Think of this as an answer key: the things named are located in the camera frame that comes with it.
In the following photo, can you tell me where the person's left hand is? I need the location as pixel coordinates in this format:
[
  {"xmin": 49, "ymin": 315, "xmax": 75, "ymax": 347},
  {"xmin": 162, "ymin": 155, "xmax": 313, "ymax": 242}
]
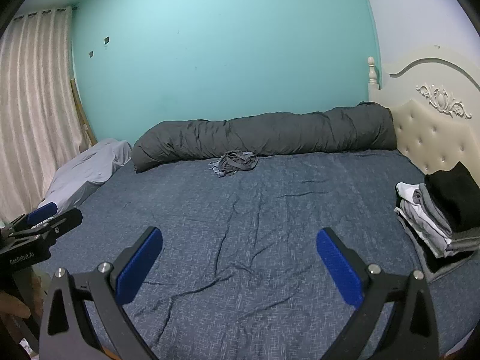
[{"xmin": 0, "ymin": 290, "xmax": 32, "ymax": 320}]

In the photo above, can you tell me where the cream tufted headboard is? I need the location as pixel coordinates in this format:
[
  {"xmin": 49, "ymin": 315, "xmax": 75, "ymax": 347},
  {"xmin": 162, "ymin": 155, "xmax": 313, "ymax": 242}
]
[{"xmin": 367, "ymin": 45, "xmax": 480, "ymax": 190}]

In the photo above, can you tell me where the stack of folded clothes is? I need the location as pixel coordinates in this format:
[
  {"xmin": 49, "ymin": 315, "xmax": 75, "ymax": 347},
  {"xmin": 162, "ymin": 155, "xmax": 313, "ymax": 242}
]
[{"xmin": 395, "ymin": 162, "xmax": 480, "ymax": 284}]

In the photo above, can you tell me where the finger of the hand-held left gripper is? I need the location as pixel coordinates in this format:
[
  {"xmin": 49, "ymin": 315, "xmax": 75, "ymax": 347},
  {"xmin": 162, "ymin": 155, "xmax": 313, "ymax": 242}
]
[
  {"xmin": 7, "ymin": 202, "xmax": 58, "ymax": 230},
  {"xmin": 35, "ymin": 207, "xmax": 84, "ymax": 240}
]

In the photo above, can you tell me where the wooden frame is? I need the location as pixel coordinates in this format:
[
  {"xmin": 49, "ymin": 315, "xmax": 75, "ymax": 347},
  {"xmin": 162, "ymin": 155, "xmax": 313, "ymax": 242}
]
[{"xmin": 70, "ymin": 79, "xmax": 95, "ymax": 148}]

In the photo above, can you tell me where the rolled dark grey duvet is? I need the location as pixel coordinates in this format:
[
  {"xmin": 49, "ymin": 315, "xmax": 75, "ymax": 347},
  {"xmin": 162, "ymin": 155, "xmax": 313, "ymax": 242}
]
[{"xmin": 132, "ymin": 101, "xmax": 398, "ymax": 173}]

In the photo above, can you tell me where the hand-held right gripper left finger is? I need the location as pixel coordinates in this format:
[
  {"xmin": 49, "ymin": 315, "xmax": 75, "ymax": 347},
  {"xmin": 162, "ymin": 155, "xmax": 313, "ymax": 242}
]
[{"xmin": 37, "ymin": 226, "xmax": 164, "ymax": 360}]

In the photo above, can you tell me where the light grey pillow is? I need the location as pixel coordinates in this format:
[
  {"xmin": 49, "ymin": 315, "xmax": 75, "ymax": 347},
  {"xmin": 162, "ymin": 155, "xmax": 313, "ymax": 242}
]
[{"xmin": 37, "ymin": 139, "xmax": 133, "ymax": 214}]

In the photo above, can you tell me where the bed with blue sheet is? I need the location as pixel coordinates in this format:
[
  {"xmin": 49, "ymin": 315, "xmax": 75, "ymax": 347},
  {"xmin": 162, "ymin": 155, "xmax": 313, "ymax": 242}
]
[{"xmin": 34, "ymin": 146, "xmax": 480, "ymax": 360}]

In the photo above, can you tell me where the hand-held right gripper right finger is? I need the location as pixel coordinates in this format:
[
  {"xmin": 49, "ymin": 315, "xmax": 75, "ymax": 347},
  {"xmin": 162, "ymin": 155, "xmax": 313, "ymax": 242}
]
[{"xmin": 316, "ymin": 227, "xmax": 439, "ymax": 360}]

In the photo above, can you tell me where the beige curtain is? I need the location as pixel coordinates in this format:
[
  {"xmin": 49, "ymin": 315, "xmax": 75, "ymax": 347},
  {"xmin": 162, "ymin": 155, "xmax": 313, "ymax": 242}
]
[{"xmin": 0, "ymin": 5, "xmax": 94, "ymax": 226}]

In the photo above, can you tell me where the grey T-shirt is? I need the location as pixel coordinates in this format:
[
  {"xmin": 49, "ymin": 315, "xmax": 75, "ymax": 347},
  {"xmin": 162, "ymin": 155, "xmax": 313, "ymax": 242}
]
[{"xmin": 219, "ymin": 151, "xmax": 259, "ymax": 177}]

